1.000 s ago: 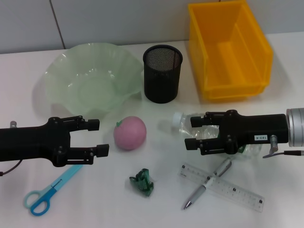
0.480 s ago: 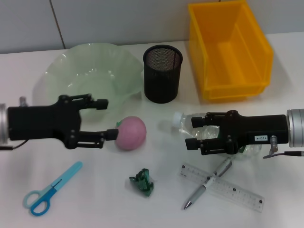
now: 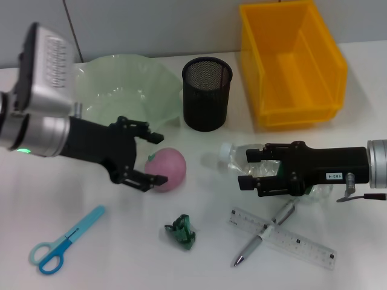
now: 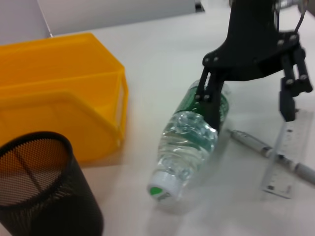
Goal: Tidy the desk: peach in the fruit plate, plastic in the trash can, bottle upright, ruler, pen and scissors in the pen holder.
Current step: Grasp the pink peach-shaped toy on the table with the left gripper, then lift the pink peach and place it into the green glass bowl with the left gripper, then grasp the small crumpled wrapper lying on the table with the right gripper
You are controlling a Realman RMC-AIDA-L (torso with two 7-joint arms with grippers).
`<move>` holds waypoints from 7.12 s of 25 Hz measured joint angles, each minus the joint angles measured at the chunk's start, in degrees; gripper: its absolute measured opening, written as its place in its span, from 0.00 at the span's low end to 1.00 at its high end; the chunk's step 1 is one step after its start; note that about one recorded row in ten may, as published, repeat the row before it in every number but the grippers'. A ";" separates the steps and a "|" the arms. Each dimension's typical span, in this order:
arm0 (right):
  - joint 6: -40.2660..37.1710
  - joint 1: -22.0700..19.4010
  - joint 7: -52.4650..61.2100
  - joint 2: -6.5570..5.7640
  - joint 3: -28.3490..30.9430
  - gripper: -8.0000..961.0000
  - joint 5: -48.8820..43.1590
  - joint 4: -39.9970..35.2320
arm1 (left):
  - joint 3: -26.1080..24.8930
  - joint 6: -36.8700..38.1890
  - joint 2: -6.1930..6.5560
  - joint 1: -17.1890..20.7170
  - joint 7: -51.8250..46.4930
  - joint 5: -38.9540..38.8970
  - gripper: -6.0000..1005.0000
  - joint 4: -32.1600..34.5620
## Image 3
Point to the pale green glass fruit plate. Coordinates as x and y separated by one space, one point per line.
127 78

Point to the transparent plastic ruler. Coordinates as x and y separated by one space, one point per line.
302 244

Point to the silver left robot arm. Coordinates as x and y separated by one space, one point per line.
45 136

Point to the silver ballpoint pen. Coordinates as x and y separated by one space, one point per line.
257 241

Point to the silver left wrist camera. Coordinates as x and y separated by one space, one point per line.
51 66

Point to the clear green-label water bottle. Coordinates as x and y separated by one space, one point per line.
234 160

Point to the yellow plastic bin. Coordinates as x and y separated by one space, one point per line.
290 75

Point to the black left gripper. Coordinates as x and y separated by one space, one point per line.
99 145

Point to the blue scissors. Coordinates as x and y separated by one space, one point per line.
75 232

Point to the pink toy peach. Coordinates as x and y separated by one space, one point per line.
169 163

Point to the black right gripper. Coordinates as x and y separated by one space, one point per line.
326 163

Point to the black mesh pen holder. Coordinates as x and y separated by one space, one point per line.
205 105

